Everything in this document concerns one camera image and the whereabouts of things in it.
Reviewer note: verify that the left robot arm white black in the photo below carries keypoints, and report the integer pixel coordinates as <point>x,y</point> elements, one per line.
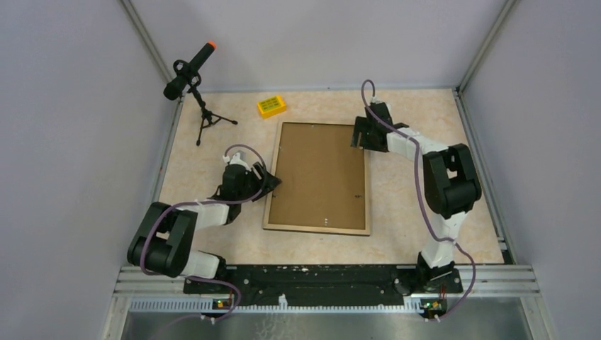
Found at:
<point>162,244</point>

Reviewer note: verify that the aluminium frame rail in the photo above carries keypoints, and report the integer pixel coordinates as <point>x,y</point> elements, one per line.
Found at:
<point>138,293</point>

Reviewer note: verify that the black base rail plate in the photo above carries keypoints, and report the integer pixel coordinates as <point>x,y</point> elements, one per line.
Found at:
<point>326,285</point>

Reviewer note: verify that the black microphone orange tip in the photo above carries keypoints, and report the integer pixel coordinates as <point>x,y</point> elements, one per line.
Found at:
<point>187,71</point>

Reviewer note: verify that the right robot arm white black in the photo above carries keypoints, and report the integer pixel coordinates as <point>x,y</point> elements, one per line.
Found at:
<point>446,182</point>

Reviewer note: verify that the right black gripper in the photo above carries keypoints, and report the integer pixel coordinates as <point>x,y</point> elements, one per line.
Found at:
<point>360,127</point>

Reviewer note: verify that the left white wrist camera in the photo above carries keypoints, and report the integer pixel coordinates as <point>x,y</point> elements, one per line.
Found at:
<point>237,158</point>

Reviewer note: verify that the small black tripod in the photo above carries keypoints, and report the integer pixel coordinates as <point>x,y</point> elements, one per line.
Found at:
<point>208,117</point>

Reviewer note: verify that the wooden picture frame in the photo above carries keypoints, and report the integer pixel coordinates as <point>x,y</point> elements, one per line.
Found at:
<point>319,178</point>

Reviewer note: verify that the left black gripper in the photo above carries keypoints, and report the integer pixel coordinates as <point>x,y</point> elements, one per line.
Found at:
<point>261,171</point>

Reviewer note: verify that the yellow green toy block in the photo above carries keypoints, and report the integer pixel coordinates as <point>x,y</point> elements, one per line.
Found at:
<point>271,106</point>

